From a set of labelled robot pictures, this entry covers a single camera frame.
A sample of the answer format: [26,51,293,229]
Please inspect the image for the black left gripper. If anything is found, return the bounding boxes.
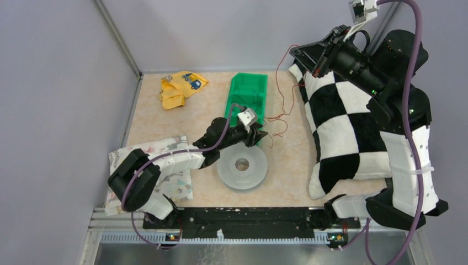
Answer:
[217,122,268,151]

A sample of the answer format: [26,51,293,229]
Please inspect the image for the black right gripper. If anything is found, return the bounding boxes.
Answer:
[289,25,387,97]

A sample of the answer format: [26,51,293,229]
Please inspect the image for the red cable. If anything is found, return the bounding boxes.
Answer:
[262,44,306,149]

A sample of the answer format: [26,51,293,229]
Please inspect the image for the grey cable spool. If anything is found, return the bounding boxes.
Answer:
[216,143,268,192]

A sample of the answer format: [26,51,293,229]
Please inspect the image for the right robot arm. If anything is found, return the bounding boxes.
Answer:
[289,25,449,231]

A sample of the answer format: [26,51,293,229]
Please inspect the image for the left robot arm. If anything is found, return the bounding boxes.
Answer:
[107,117,268,228]

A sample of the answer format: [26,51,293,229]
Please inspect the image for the green compartment bin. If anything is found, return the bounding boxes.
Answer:
[225,73,268,125]

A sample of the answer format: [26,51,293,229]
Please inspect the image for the black white checkered pillow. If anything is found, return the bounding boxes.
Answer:
[289,62,391,200]

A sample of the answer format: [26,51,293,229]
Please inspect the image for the yellow printed cloth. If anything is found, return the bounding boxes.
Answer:
[159,71,209,110]

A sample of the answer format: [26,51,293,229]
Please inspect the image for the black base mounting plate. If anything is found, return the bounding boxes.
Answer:
[143,207,361,239]

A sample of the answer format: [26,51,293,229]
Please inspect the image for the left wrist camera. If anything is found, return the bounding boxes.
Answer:
[237,108,258,133]

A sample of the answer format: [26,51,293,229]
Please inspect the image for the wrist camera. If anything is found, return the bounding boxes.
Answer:
[344,0,379,40]
[237,108,258,133]

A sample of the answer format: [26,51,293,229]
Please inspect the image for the dark blue cable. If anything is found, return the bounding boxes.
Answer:
[233,91,265,112]

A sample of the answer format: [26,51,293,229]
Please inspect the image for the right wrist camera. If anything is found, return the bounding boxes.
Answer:
[344,0,379,40]

